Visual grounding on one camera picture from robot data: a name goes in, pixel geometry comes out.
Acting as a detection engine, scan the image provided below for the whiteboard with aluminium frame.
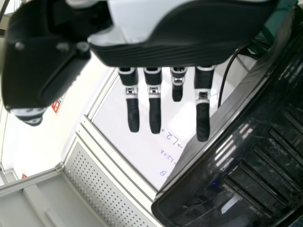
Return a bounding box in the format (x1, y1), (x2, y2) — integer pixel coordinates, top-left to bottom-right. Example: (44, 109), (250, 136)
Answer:
(84, 67), (237, 204)

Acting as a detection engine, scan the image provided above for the white perforated panel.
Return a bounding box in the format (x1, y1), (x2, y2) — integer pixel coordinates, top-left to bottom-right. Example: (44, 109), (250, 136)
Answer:
(63, 139), (157, 227)

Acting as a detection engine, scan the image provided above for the red and white wall sign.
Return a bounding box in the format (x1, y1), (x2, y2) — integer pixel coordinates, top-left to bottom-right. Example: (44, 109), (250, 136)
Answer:
(51, 94), (66, 116)

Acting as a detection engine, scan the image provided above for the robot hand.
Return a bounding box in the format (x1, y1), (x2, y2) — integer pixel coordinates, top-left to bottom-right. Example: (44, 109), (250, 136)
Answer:
(0, 0), (279, 142)

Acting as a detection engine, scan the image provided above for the black cable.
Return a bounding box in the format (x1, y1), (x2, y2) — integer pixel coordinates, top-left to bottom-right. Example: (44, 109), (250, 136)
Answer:
(217, 44), (249, 109)

